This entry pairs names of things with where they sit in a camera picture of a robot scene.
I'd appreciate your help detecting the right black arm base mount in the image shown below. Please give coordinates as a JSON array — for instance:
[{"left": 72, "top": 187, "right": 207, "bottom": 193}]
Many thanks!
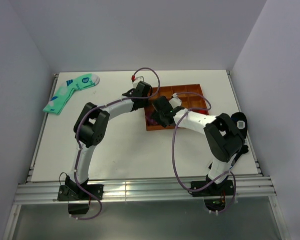
[{"left": 188, "top": 179, "right": 236, "bottom": 213}]

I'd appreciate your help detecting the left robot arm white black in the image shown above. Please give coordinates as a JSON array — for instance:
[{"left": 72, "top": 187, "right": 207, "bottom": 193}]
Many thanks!
[{"left": 65, "top": 81, "right": 153, "bottom": 200}]

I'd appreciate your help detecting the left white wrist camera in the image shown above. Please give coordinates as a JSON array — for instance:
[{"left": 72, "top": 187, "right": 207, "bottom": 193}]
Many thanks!
[{"left": 131, "top": 75, "right": 144, "bottom": 88}]

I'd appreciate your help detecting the maroon purple orange sock pair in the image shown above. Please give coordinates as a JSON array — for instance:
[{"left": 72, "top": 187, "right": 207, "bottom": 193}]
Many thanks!
[{"left": 145, "top": 115, "right": 158, "bottom": 126}]

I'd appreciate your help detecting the rolled red sock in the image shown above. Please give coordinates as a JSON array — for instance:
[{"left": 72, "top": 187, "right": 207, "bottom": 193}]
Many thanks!
[{"left": 190, "top": 107, "right": 209, "bottom": 115}]

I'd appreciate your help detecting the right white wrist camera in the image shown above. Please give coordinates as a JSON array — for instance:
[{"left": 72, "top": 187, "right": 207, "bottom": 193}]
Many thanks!
[{"left": 169, "top": 93, "right": 182, "bottom": 108}]

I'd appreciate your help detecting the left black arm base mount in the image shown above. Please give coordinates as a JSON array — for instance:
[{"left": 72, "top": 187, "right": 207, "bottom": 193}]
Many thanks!
[{"left": 57, "top": 184, "right": 104, "bottom": 215}]

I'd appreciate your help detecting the mint green sock pair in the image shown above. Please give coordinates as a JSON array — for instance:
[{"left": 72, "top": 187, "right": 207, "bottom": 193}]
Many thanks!
[{"left": 43, "top": 73, "right": 100, "bottom": 115}]

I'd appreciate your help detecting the black blue sock pair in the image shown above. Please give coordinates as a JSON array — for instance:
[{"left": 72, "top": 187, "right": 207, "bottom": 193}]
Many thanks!
[{"left": 230, "top": 112, "right": 249, "bottom": 168}]

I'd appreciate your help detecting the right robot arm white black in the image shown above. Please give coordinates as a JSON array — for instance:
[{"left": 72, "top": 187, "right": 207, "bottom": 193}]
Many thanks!
[{"left": 151, "top": 96, "right": 248, "bottom": 195}]

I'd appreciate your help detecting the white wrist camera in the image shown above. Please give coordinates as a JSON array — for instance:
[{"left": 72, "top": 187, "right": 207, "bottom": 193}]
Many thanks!
[
  {"left": 169, "top": 93, "right": 182, "bottom": 108},
  {"left": 131, "top": 75, "right": 144, "bottom": 88}
]

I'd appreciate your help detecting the aluminium table front rail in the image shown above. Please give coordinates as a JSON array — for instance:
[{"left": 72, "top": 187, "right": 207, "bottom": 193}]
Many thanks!
[{"left": 13, "top": 175, "right": 276, "bottom": 205}]

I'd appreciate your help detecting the orange compartment tray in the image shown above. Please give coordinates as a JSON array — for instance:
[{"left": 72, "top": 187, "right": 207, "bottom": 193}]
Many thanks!
[{"left": 144, "top": 84, "right": 208, "bottom": 131}]

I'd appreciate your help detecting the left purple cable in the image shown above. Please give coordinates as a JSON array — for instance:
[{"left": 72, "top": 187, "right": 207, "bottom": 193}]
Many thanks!
[{"left": 73, "top": 67, "right": 160, "bottom": 221}]

